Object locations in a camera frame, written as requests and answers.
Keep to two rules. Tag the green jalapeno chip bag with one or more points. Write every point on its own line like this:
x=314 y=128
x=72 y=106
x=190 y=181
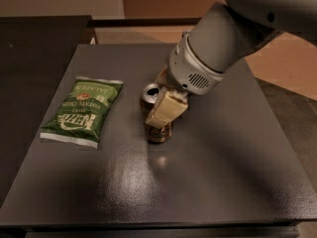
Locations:
x=81 y=115

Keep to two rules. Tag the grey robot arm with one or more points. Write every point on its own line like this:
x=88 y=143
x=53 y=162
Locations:
x=228 y=32

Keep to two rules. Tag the orange soda can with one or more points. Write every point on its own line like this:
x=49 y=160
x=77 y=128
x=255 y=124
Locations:
x=156 y=130

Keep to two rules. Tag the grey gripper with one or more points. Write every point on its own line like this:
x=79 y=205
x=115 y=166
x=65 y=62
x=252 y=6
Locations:
x=187 y=69

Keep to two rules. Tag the dark side cabinet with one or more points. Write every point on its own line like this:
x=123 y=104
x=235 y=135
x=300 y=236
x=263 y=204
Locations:
x=34 y=54

